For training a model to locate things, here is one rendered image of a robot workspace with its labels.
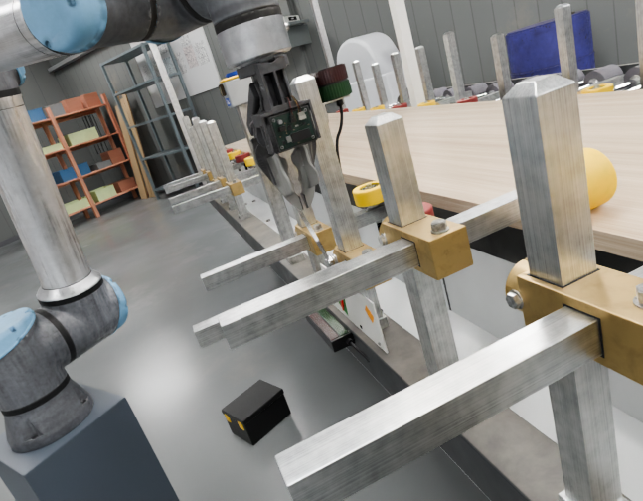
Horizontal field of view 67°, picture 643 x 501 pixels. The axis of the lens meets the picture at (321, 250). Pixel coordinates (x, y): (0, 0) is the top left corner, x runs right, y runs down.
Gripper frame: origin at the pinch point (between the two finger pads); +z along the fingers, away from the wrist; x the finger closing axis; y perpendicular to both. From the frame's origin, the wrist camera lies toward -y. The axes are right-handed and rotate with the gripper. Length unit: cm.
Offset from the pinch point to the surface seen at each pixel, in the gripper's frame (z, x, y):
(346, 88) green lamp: -12.9, 14.1, -6.2
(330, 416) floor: 101, 5, -81
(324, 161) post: -3.0, 7.4, -7.1
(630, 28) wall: 27, 391, -277
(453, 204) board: 11.6, 27.5, -4.1
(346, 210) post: 6.2, 8.7, -7.1
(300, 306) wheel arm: 6.0, -8.9, 22.0
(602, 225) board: 10.3, 29.5, 25.6
